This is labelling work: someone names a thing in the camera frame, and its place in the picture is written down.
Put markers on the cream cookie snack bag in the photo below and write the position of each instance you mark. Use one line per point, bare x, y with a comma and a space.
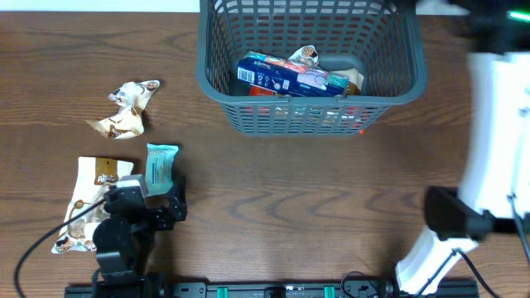
305, 61

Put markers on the teal flushable wipes pack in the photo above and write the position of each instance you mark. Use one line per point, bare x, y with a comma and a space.
158, 176

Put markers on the flat cream snack bag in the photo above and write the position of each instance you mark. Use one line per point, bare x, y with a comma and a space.
95, 176

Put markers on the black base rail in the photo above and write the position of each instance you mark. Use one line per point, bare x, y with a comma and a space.
350, 288

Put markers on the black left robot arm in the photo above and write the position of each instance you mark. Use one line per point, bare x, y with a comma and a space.
125, 240

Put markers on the crumpled cream snack bag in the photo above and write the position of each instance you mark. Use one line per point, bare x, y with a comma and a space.
132, 99

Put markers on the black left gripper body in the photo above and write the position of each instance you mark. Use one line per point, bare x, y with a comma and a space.
161, 217

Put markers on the grey plastic mesh basket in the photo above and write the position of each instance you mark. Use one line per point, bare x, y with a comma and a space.
380, 39

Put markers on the blue Kleenex tissue pack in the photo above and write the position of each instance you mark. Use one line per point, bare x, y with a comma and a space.
290, 77

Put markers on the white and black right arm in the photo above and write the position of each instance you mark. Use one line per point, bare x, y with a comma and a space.
493, 195

